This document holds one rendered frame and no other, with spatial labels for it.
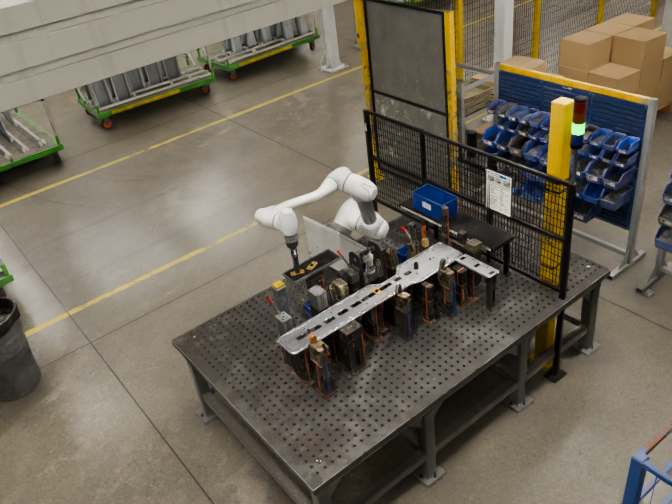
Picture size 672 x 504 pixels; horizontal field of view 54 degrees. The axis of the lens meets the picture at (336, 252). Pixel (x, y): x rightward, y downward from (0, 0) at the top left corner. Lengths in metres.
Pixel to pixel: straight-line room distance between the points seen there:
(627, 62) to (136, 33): 7.61
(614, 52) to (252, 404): 5.97
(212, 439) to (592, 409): 2.59
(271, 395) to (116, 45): 3.27
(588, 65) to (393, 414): 5.33
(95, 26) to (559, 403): 4.32
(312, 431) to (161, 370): 2.03
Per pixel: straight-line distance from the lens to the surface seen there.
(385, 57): 6.75
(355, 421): 3.80
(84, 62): 0.92
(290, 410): 3.94
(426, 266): 4.34
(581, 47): 8.11
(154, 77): 10.89
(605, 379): 5.09
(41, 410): 5.65
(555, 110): 4.05
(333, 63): 11.06
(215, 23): 0.98
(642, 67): 8.25
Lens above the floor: 3.54
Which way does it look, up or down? 34 degrees down
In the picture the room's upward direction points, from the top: 8 degrees counter-clockwise
